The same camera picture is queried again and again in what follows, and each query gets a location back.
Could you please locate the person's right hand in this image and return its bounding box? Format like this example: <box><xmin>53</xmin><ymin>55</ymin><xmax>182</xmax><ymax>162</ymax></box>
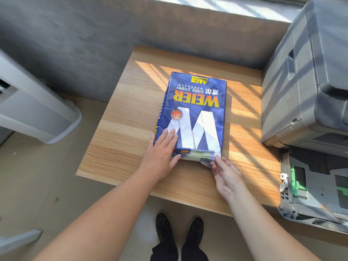
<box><xmin>210</xmin><ymin>156</ymin><xmax>246</xmax><ymax>202</ymax></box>

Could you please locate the person's left hand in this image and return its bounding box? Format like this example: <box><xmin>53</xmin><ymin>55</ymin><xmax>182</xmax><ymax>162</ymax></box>
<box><xmin>138</xmin><ymin>128</ymin><xmax>182</xmax><ymax>183</ymax></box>

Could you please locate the blue copy paper ream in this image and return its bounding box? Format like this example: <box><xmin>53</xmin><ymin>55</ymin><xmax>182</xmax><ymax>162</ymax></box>
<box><xmin>153</xmin><ymin>71</ymin><xmax>227</xmax><ymax>169</ymax></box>

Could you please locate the person's right forearm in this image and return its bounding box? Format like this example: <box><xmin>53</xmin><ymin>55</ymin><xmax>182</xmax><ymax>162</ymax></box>
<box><xmin>225</xmin><ymin>185</ymin><xmax>322</xmax><ymax>261</ymax></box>

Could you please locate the person's left forearm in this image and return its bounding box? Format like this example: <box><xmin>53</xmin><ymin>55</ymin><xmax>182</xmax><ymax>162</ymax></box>
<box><xmin>32</xmin><ymin>170</ymin><xmax>163</xmax><ymax>261</ymax></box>

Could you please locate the black shoe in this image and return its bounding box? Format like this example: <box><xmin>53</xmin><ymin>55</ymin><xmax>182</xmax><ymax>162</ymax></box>
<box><xmin>155</xmin><ymin>212</ymin><xmax>175</xmax><ymax>243</ymax></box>
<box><xmin>186</xmin><ymin>216</ymin><xmax>204</xmax><ymax>246</ymax></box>

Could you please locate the black trouser leg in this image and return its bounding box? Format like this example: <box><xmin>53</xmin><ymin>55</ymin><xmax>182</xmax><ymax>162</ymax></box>
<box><xmin>181</xmin><ymin>241</ymin><xmax>209</xmax><ymax>261</ymax></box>
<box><xmin>150</xmin><ymin>239</ymin><xmax>179</xmax><ymax>261</ymax></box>

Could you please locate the grey printer paper tray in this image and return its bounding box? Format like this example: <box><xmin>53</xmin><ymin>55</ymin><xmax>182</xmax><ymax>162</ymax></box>
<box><xmin>277</xmin><ymin>146</ymin><xmax>348</xmax><ymax>235</ymax></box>

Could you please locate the white standing appliance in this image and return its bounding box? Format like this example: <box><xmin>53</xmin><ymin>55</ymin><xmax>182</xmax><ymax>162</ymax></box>
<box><xmin>0</xmin><ymin>49</ymin><xmax>83</xmax><ymax>144</ymax></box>

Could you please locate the grey office printer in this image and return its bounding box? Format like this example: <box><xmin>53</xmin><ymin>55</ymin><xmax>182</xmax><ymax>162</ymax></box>
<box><xmin>261</xmin><ymin>0</ymin><xmax>348</xmax><ymax>158</ymax></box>

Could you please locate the grey flat base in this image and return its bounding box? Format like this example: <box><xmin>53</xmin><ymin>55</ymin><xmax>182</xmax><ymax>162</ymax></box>
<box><xmin>0</xmin><ymin>229</ymin><xmax>43</xmax><ymax>256</ymax></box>

